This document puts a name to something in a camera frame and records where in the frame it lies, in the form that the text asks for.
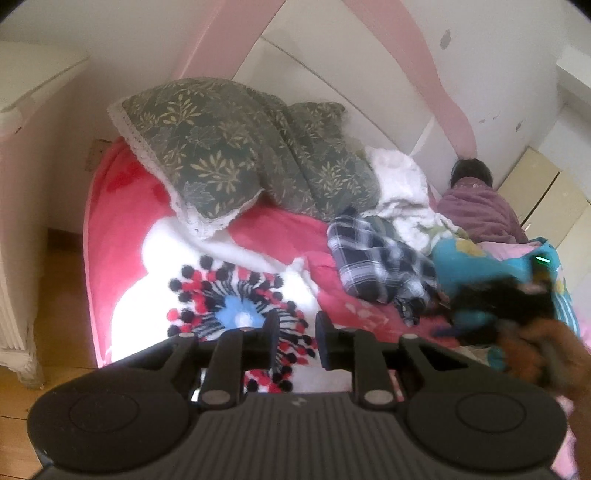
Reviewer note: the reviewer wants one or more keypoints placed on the plaid shirt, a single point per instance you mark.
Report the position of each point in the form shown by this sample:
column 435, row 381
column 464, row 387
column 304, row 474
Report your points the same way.
column 369, row 249

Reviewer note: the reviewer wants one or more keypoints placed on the person's right hand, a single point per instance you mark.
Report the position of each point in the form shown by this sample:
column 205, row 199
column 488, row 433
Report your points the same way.
column 554, row 355

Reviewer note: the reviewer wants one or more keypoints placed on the pink floral bed blanket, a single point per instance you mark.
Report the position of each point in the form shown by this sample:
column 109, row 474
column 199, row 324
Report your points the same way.
column 124, row 194

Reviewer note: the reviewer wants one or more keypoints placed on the white cabinet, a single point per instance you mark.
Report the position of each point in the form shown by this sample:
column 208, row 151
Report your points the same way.
column 18, row 230

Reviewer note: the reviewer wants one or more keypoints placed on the white fleece blanket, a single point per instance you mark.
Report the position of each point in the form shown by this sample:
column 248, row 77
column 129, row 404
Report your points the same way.
column 397, row 184

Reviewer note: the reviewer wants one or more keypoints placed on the person's right forearm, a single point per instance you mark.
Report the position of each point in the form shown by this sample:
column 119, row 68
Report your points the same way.
column 579, row 434

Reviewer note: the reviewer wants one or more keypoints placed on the cream wardrobe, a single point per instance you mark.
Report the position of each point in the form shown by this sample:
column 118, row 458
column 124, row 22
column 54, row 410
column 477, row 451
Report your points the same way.
column 545, row 184

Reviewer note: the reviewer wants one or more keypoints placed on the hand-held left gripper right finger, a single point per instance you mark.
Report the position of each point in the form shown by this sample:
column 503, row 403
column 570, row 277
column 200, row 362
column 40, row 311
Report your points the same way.
column 321, row 339

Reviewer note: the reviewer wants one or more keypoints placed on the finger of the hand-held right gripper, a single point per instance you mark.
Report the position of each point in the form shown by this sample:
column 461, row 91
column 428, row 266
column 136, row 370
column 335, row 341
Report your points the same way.
column 461, row 333

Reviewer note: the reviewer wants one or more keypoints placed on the pink and white headboard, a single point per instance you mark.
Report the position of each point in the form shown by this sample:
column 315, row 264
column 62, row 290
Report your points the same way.
column 346, row 83

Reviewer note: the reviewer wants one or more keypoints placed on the dark patterned cloth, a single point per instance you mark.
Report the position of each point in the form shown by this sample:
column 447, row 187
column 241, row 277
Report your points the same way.
column 413, row 309

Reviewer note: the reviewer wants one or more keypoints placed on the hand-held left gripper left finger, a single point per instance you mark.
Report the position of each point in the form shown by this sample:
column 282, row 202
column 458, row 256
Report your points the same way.
column 276, row 334

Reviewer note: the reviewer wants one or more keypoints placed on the beige wall socket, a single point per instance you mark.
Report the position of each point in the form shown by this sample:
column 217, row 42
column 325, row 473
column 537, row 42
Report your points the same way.
column 98, row 154

